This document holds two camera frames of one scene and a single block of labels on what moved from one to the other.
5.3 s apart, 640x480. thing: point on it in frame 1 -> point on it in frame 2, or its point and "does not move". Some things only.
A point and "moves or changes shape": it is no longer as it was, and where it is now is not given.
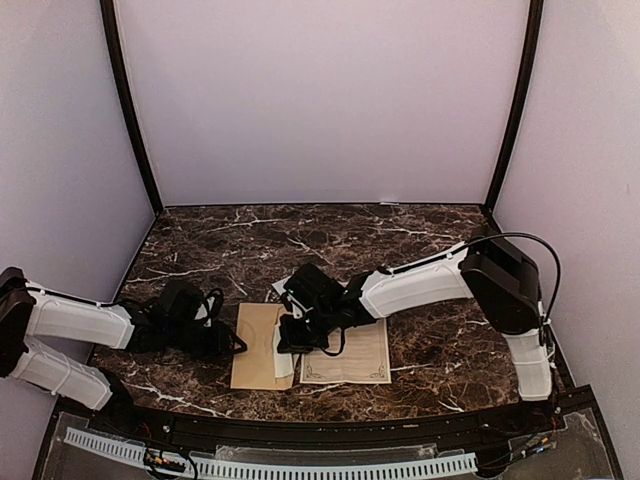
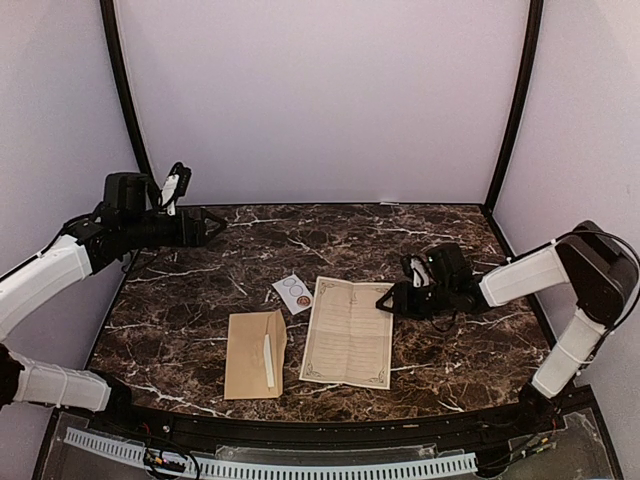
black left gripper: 220,346 -> 197,239
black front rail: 220,429 does not move
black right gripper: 290,341 -> 404,302
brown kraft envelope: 254,368 moves or changes shape
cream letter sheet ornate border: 283,362 -> 268,362
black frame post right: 534,32 does not move
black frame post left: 109,15 does not move
